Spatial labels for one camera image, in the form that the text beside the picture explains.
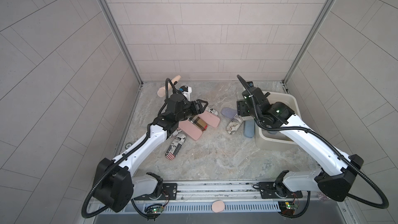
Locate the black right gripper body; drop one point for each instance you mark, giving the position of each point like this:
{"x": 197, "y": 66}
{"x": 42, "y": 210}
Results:
{"x": 244, "y": 109}

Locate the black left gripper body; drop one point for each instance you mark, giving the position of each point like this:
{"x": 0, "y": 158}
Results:
{"x": 187, "y": 111}

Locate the cream plastic storage box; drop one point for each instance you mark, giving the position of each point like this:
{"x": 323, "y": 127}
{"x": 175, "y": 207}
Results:
{"x": 277, "y": 142}

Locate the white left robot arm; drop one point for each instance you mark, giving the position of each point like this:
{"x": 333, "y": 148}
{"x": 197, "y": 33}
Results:
{"x": 115, "y": 184}

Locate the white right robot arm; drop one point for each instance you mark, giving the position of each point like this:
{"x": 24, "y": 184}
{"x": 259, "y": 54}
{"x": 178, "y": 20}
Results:
{"x": 337, "y": 170}

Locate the pink glasses case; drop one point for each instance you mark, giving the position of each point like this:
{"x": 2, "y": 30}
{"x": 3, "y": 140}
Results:
{"x": 190, "y": 129}
{"x": 210, "y": 119}

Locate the brown plaid glasses case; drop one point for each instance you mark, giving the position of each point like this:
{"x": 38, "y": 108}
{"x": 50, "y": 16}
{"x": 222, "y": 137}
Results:
{"x": 198, "y": 122}

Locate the map print glasses case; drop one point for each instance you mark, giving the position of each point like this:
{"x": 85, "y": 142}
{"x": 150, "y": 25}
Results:
{"x": 234, "y": 124}

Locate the beige microphone head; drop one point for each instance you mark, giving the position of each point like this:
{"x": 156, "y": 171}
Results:
{"x": 162, "y": 91}

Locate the left circuit board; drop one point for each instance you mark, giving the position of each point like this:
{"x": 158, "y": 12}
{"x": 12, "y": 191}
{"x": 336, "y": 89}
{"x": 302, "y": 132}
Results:
{"x": 154, "y": 209}

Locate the circuit board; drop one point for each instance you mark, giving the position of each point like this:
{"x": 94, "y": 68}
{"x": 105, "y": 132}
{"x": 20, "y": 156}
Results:
{"x": 154, "y": 209}
{"x": 287, "y": 208}

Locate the right circuit board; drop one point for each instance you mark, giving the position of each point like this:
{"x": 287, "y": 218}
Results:
{"x": 287, "y": 208}

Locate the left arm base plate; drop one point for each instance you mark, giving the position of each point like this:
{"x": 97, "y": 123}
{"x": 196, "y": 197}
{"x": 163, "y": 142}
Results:
{"x": 164, "y": 191}

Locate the aluminium rail frame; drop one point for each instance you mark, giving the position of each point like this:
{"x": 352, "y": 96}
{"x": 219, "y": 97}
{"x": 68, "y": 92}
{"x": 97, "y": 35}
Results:
{"x": 189, "y": 191}

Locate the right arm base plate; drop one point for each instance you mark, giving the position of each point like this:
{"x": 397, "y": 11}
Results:
{"x": 272, "y": 190}

